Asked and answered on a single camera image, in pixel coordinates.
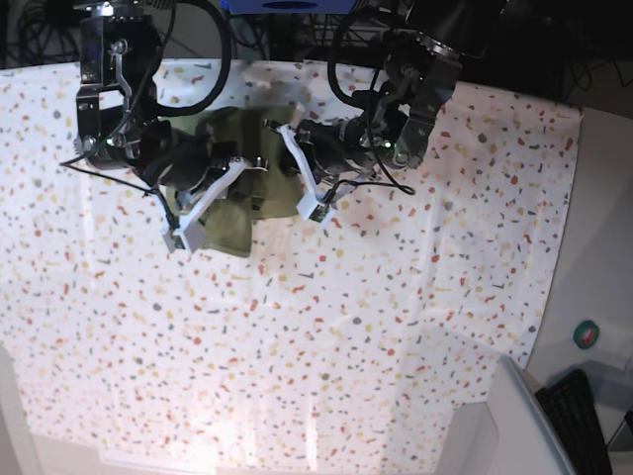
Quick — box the green tape roll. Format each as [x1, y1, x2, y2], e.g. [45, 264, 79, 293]
[573, 320, 600, 350]

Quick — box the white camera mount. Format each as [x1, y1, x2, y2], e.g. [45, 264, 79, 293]
[264, 118, 375, 225]
[162, 156, 268, 254]

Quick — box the green t-shirt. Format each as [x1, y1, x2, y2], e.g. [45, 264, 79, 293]
[157, 107, 303, 257]

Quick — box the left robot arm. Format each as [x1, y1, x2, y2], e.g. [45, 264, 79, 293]
[294, 1, 505, 184]

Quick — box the black keyboard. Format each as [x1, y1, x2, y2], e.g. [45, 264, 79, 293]
[536, 369, 612, 475]

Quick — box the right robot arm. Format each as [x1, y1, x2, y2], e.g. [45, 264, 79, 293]
[73, 1, 234, 192]

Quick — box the terrazzo patterned tablecloth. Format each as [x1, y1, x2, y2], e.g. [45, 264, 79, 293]
[1, 64, 584, 474]

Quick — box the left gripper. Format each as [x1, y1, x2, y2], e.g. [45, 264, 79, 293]
[279, 118, 378, 184]

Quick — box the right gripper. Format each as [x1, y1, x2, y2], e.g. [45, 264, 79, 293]
[131, 121, 237, 194]

